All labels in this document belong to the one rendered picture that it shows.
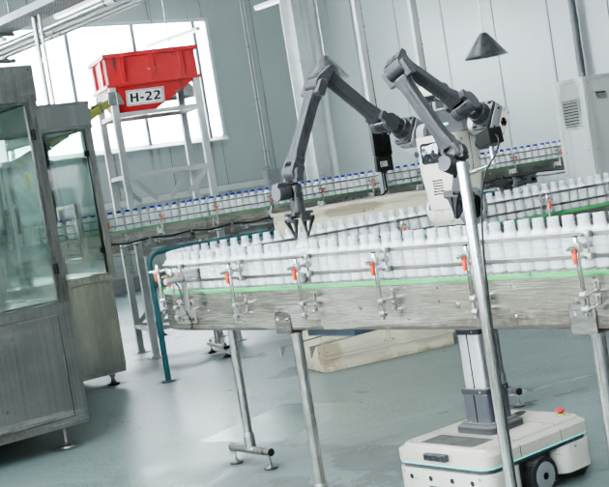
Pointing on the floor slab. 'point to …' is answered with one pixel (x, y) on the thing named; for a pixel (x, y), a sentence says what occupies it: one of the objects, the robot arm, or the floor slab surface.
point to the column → (293, 26)
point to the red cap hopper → (106, 70)
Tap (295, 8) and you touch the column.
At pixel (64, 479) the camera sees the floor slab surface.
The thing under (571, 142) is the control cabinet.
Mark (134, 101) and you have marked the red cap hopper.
